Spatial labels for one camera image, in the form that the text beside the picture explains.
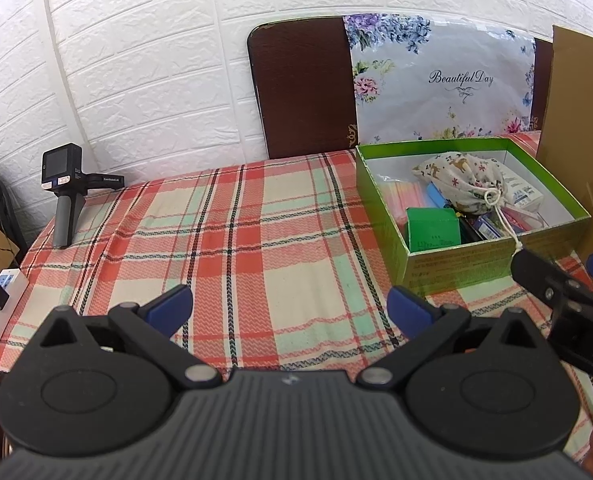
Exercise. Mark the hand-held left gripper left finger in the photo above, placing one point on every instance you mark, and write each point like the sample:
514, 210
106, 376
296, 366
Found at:
169, 305

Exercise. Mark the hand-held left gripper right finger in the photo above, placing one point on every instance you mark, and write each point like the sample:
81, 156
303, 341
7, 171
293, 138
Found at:
411, 307

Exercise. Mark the green cardboard box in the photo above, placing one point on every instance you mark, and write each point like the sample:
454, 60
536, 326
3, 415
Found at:
456, 265

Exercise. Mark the small green box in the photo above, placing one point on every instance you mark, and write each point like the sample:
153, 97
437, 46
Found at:
434, 232

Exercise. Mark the plaid tablecloth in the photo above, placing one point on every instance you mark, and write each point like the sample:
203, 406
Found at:
276, 240

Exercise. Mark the brown cardboard sheet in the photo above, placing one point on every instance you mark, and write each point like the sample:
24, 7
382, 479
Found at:
581, 110

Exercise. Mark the black green folded frame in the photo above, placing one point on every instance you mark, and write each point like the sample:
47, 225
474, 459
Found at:
1, 200

